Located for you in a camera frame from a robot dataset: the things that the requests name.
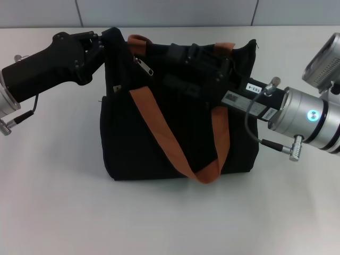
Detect right gripper cable with connector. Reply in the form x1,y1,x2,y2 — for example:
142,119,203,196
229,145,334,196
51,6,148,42
244,76,305,162

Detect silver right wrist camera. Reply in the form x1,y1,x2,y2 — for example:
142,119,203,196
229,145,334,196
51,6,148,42
301,32,340,90

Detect silver zipper pull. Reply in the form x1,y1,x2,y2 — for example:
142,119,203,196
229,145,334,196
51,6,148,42
133,56,155,78

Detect gripper cable with connector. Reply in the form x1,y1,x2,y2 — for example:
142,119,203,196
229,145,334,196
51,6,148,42
244,76,305,162
0,54,41,137

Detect black food bag orange straps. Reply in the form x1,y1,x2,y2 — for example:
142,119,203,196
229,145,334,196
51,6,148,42
99,26,260,185

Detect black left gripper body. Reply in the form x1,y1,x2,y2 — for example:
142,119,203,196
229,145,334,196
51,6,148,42
1,31,86,104

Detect left gripper cable with connector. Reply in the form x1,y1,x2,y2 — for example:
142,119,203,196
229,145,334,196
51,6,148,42
0,54,41,137

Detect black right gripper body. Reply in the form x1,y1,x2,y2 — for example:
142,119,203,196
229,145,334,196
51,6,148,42
211,58,287,124

